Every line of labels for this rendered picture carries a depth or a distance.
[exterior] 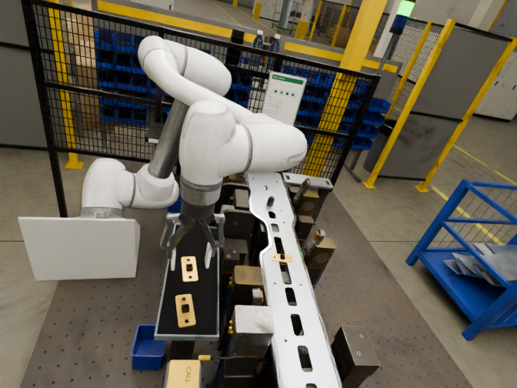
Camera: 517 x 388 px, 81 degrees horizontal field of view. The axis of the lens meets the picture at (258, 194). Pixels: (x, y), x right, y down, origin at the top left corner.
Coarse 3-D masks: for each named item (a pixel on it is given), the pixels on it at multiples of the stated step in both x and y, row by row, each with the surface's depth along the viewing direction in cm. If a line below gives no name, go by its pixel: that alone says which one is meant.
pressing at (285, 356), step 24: (264, 192) 150; (288, 192) 156; (264, 216) 134; (288, 216) 138; (288, 240) 124; (264, 264) 110; (288, 264) 113; (264, 288) 101; (312, 288) 107; (288, 312) 96; (312, 312) 98; (288, 336) 89; (312, 336) 91; (288, 360) 83; (312, 360) 85; (288, 384) 78; (336, 384) 81
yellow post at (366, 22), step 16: (368, 0) 162; (384, 0) 161; (368, 16) 165; (352, 32) 175; (368, 32) 169; (352, 48) 174; (368, 48) 174; (352, 64) 178; (336, 96) 189; (336, 128) 201; (320, 144) 207; (320, 160) 214
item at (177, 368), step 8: (176, 360) 61; (184, 360) 62; (192, 360) 62; (176, 368) 60; (184, 368) 61; (192, 368) 61; (168, 376) 59; (176, 376) 59; (184, 376) 59; (192, 376) 60; (168, 384) 58; (176, 384) 58; (184, 384) 58; (192, 384) 59
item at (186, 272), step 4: (188, 256) 84; (192, 256) 85; (184, 260) 83; (192, 260) 83; (184, 264) 82; (188, 264) 81; (192, 264) 81; (184, 268) 81; (188, 268) 80; (192, 268) 80; (184, 272) 80; (188, 272) 80; (192, 272) 80; (196, 272) 80; (184, 276) 78; (188, 276) 79; (192, 276) 79; (196, 276) 79; (184, 280) 77; (188, 280) 78; (192, 280) 78; (196, 280) 78
